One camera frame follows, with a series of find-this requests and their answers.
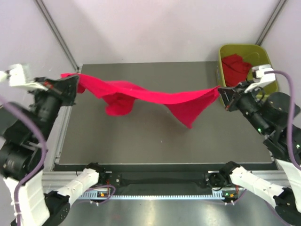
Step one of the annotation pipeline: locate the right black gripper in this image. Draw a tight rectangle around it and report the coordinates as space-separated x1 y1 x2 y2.
216 79 268 134

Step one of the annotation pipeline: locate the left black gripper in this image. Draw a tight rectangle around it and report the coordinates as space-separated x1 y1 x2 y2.
27 73 79 141

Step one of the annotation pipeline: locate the bright pink t shirt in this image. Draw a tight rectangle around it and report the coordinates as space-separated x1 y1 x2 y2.
61 73 221 129

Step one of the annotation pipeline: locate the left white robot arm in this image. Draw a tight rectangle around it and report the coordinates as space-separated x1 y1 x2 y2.
0 75 107 226

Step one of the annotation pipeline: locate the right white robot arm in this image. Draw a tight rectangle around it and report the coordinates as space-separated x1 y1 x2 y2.
206 82 301 226

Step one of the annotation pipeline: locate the dark red t shirt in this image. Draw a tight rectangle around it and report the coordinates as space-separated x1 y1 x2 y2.
222 54 252 87

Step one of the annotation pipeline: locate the olive green plastic basket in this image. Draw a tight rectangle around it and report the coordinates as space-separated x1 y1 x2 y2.
216 44 271 87

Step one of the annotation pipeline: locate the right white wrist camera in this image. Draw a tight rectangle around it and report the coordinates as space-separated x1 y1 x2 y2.
244 64 276 93

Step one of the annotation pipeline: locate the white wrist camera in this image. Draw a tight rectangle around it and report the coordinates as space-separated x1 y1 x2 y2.
244 64 276 93
0 64 48 91

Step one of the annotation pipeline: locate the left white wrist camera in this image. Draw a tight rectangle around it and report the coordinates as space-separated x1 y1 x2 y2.
0 64 48 91

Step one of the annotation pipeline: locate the left aluminium frame post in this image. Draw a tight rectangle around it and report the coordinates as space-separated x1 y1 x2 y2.
33 0 80 72

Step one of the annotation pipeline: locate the aluminium frame post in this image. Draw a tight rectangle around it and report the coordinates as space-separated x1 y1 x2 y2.
33 0 80 72
255 0 288 46

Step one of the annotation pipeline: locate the slotted grey cable duct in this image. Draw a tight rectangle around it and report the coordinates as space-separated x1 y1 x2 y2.
78 189 237 201

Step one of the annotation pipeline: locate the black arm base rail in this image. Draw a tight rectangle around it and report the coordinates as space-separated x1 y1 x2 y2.
99 163 224 196

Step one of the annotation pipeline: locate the right aluminium frame post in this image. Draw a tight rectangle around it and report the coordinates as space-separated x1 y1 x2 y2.
255 0 288 46

